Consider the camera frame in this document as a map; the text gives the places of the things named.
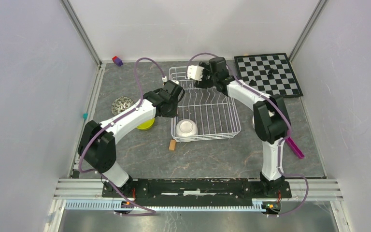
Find plain white bowl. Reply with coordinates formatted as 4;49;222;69
174;119;198;142

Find yellow-green bowl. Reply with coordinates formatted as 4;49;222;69
136;118;155;131

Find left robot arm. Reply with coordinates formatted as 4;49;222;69
77;80;185;197

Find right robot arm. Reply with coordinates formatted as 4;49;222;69
186;57;291;197

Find black chess piece left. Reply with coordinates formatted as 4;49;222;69
249;80;257;87

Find wooden block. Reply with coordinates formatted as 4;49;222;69
169;139;177;151

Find black grey chessboard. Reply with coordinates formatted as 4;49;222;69
234;53;303;98

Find purple red block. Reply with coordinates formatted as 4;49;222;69
112;56;123;67

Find purple scoop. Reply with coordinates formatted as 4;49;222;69
286;138;305;159

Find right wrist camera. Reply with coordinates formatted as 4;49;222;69
185;65;204;81

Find white wire dish rack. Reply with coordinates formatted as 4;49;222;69
169;66;241;142

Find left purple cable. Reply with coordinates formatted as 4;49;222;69
78;57;168;217

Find purple cable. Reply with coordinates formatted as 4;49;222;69
78;57;168;217
185;53;310;218

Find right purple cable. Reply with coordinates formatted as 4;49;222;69
185;53;310;218

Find aluminium frame rails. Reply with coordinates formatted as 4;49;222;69
43;0;353;232

